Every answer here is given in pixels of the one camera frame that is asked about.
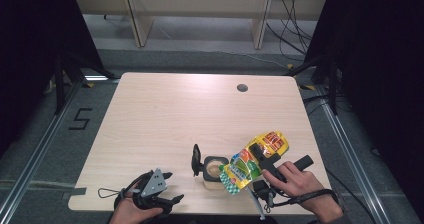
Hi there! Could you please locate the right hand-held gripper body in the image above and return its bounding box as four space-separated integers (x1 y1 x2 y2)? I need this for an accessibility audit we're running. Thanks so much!
248 153 315 220

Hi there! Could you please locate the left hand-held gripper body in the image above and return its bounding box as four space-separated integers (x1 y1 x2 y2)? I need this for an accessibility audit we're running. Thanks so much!
132 167 174 216

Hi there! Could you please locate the yellow sauce pouch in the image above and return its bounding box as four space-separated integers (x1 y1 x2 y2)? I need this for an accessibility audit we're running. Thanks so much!
218 130 290 196

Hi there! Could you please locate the glass jar with black lid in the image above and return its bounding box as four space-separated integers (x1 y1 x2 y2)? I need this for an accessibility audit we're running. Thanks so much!
191 143 231 191

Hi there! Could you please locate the person's left hand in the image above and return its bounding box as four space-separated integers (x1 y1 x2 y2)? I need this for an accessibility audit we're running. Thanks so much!
109 181 164 224

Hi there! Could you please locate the person's right hand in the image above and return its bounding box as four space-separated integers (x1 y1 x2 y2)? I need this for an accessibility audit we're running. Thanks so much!
261 161 345 216

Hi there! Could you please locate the person's dark clothing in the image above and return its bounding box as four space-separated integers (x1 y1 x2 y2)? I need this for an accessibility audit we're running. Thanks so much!
143 214 278 224

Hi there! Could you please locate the grey tape strip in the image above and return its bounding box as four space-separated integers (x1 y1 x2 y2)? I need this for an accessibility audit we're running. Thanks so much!
61 187 88 200

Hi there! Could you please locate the black metal stand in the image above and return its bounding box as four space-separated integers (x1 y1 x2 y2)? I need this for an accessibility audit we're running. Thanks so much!
283 52 342 116
53 48 118 116

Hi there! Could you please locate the black curtain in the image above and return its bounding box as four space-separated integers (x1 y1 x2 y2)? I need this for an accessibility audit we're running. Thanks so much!
304 0 424 215
0 0 104 158

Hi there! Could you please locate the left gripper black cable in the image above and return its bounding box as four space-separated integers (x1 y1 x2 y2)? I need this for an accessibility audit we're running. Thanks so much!
114 172 149 212

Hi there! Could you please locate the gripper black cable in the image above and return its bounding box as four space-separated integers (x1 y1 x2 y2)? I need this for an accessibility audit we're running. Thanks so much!
265 188 340 215
114 172 149 212

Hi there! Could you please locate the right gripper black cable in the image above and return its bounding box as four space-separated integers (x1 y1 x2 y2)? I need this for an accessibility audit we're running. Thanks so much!
265 188 340 215

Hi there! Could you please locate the thin black wire loop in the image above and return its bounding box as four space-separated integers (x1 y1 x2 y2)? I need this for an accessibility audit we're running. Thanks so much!
97 188 125 200

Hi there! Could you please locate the thin black floor cable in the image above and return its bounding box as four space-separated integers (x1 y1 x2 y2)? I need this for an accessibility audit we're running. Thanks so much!
325 168 379 224

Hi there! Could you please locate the metal floor rail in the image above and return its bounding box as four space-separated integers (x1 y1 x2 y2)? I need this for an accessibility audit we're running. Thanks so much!
314 83 388 224
0 80 84 217

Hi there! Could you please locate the white floor cable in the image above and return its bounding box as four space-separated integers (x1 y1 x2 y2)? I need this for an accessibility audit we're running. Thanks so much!
154 22 290 69

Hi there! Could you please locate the light wooden desk frame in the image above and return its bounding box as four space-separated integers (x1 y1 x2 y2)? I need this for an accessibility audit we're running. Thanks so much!
71 0 329 51

